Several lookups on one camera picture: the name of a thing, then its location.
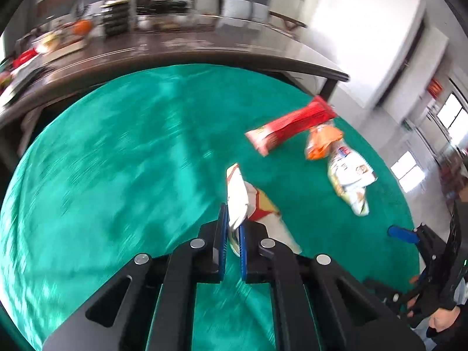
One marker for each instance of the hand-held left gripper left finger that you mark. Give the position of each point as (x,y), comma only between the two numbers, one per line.
(221,248)

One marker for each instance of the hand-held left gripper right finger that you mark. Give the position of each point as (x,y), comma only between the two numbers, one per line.
(242,252)

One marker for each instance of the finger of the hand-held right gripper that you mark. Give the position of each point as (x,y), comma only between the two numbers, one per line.
(402,234)
(384,294)

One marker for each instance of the white red wrapper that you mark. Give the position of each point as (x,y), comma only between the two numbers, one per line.
(237,197)

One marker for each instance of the person's right hand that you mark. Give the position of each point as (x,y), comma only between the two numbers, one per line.
(444,323)

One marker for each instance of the white printed snack packet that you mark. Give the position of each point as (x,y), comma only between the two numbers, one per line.
(349,175)

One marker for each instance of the orange snack packet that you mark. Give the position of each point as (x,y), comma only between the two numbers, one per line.
(321,142)

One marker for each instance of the green patterned tablecloth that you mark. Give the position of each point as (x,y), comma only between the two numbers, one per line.
(109,172)

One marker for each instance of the long red snack wrapper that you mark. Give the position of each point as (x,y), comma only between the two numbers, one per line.
(292,122)

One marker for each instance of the dark wooden table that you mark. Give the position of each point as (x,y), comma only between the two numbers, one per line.
(182,49)

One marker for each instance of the wooden chair armrest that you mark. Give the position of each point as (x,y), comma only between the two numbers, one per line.
(289,23)

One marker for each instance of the glass bowl with snacks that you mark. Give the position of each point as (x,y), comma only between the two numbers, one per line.
(172,20)

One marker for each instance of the bunch of dark grapes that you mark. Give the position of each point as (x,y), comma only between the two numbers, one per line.
(168,6)

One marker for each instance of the black bumpy plant pot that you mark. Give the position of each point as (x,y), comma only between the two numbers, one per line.
(116,18)

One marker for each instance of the orange fruit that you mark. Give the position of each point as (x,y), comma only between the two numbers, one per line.
(81,27)

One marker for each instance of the glass bowl with fruit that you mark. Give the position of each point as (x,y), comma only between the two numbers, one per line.
(55,38)

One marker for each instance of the red flat box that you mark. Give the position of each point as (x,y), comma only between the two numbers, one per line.
(25,58)

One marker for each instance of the red wall sign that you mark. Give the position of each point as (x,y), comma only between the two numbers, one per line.
(435,87)

